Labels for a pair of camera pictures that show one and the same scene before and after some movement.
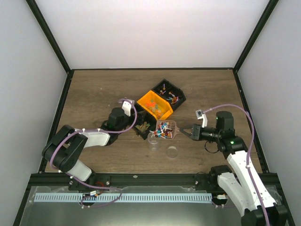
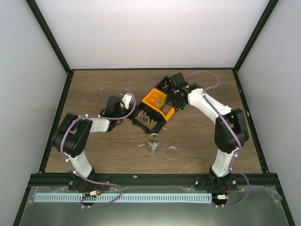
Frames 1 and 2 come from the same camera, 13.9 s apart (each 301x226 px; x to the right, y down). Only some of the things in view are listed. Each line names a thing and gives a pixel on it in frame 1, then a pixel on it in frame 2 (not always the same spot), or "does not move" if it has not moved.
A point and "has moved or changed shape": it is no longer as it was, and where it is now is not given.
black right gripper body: [197, 133] -> [175, 100]
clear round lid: [171, 151] does not move
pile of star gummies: [154, 107] -> [155, 101]
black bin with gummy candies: [145, 122] has moved or changed shape
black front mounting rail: [100, 181] does not move
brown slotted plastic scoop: [166, 129] -> [165, 108]
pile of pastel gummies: [143, 127] -> [142, 117]
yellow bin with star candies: [157, 105] has moved or changed shape
